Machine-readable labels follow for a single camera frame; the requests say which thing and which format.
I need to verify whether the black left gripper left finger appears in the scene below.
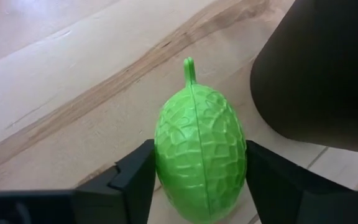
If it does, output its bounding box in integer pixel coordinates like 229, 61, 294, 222
0, 138, 157, 224

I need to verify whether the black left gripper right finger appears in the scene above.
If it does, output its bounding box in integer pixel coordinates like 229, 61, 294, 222
246, 139, 358, 224

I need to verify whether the light green bumpy toy fruit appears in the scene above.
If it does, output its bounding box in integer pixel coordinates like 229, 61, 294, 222
154, 56, 247, 224

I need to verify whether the potted plant in black pot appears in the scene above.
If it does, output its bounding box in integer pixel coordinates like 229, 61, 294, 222
249, 0, 358, 156

